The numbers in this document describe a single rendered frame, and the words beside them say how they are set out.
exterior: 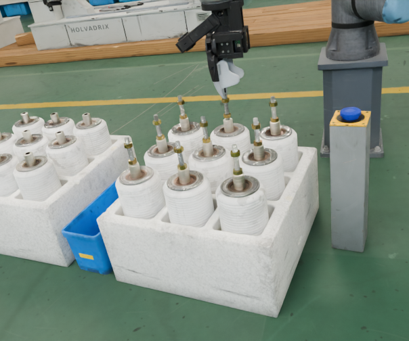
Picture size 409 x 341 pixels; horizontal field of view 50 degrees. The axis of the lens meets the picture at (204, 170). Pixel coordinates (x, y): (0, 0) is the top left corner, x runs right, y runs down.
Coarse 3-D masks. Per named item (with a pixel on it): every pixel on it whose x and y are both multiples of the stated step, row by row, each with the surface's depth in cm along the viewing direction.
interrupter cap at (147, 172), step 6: (144, 168) 95; (150, 168) 95; (126, 174) 94; (144, 174) 94; (150, 174) 93; (120, 180) 92; (126, 180) 92; (132, 180) 92; (138, 180) 91; (144, 180) 91
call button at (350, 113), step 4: (344, 108) 88; (348, 108) 88; (352, 108) 87; (356, 108) 87; (340, 112) 87; (344, 112) 86; (348, 112) 86; (352, 112) 86; (356, 112) 86; (360, 112) 86; (344, 116) 86; (348, 116) 86; (352, 116) 85; (356, 116) 86
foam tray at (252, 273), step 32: (288, 192) 92; (128, 224) 91; (160, 224) 89; (288, 224) 88; (128, 256) 96; (160, 256) 92; (192, 256) 87; (224, 256) 84; (256, 256) 80; (288, 256) 90; (160, 288) 97; (192, 288) 92; (224, 288) 88; (256, 288) 84
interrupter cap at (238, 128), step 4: (236, 124) 108; (240, 124) 108; (216, 128) 108; (220, 128) 108; (236, 128) 107; (240, 128) 106; (216, 132) 106; (220, 132) 106; (224, 132) 106; (232, 132) 105; (236, 132) 104; (240, 132) 104; (220, 136) 104; (224, 136) 103; (228, 136) 103; (232, 136) 103
